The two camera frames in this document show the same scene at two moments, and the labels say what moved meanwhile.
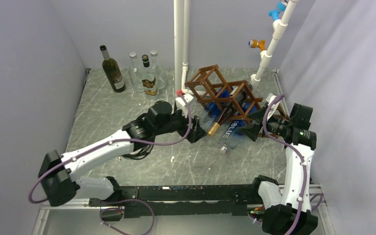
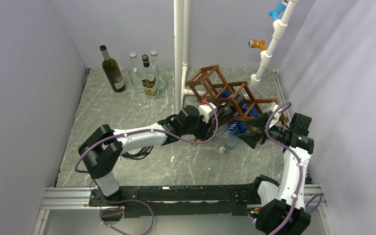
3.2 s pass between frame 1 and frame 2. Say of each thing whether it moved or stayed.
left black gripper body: moved
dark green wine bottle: stayed
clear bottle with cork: stayed
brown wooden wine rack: stayed
